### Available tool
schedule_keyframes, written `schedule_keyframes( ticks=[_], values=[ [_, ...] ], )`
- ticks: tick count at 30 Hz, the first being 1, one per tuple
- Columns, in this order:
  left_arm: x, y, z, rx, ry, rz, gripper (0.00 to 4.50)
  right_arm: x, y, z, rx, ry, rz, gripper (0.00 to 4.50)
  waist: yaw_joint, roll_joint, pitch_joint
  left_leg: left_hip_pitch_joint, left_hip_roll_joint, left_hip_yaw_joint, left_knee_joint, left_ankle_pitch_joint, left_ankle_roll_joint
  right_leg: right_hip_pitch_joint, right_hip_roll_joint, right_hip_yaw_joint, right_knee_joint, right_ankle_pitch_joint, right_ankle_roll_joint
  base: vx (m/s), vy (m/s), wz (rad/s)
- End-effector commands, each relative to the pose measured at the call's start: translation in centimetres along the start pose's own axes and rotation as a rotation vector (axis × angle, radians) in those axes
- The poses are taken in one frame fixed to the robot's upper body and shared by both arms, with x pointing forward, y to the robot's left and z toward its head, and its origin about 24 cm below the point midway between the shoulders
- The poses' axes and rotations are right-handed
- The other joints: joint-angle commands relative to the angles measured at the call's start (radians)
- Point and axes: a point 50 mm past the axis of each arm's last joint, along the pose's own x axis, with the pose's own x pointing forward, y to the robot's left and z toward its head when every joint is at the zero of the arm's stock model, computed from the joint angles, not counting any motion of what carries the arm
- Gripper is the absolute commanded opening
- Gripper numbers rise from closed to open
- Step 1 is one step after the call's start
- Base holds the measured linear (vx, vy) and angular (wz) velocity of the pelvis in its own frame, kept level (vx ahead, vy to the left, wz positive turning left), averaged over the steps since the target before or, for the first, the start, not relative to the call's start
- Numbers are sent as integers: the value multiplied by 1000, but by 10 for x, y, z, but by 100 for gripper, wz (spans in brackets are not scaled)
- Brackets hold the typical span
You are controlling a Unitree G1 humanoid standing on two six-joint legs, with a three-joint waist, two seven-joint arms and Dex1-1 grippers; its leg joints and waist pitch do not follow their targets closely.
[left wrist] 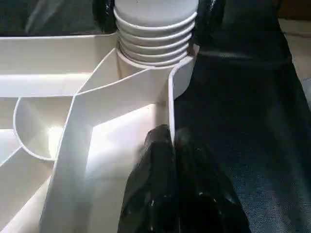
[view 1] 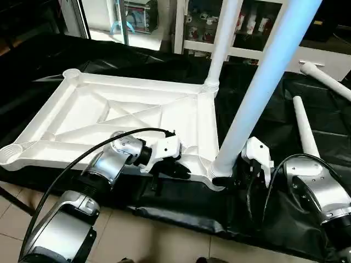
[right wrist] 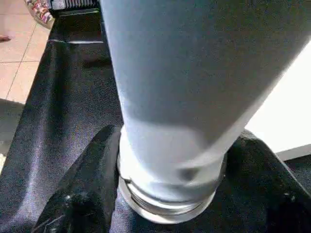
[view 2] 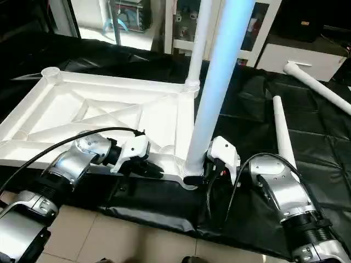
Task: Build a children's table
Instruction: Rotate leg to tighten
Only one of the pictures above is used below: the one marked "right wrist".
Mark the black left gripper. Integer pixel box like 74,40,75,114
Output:
51,0,102,13

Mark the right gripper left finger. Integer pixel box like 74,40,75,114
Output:
31,125,122,233

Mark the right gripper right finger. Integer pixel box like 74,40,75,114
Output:
214,130,311,233

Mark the white plastic table leg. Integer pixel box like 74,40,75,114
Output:
99,0,311,225

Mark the colourful patterned floor item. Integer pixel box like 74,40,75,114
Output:
24,0,55,30

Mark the white plastic table top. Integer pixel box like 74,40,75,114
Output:
243,39,311,162

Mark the black work mat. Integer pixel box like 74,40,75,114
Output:
0,9,311,233

